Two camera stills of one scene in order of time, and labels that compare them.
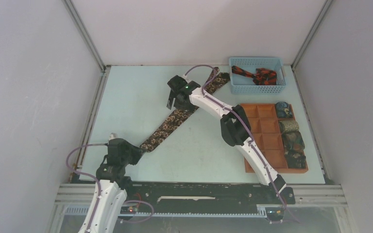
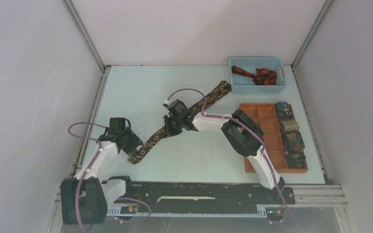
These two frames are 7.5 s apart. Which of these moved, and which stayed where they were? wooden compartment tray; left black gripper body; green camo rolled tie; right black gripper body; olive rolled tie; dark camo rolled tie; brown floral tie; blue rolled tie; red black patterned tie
Moved: right black gripper body; brown floral tie; left black gripper body
Stayed: wooden compartment tray; dark camo rolled tie; green camo rolled tie; blue rolled tie; red black patterned tie; olive rolled tie
